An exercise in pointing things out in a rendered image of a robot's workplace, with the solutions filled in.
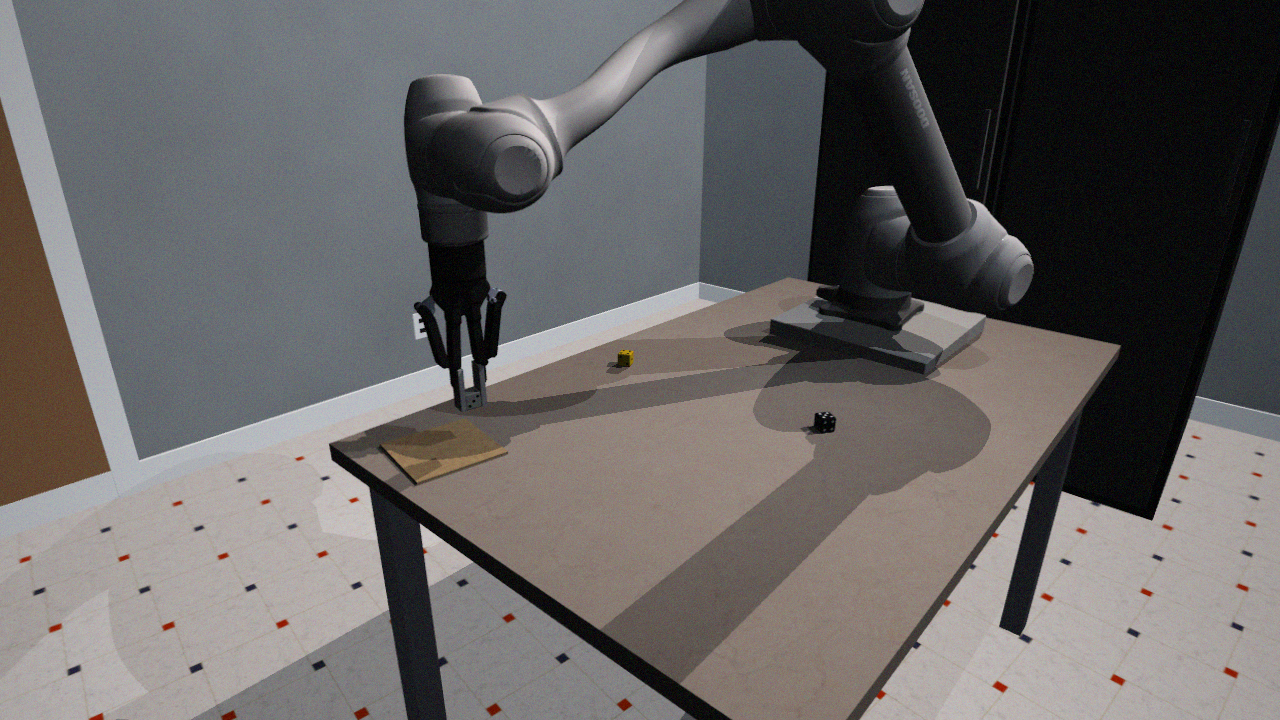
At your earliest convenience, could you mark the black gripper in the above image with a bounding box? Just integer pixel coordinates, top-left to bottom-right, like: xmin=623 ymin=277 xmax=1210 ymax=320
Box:
xmin=413 ymin=240 xmax=507 ymax=413

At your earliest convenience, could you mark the tan mat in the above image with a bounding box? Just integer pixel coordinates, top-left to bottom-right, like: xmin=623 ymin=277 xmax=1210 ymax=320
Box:
xmin=380 ymin=419 xmax=508 ymax=486

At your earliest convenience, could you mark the black die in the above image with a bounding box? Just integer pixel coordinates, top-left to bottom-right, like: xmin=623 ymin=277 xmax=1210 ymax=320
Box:
xmin=814 ymin=413 xmax=836 ymax=433

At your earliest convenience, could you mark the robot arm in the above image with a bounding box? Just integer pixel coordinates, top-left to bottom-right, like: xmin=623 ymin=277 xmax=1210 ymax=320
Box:
xmin=404 ymin=0 xmax=1034 ymax=331

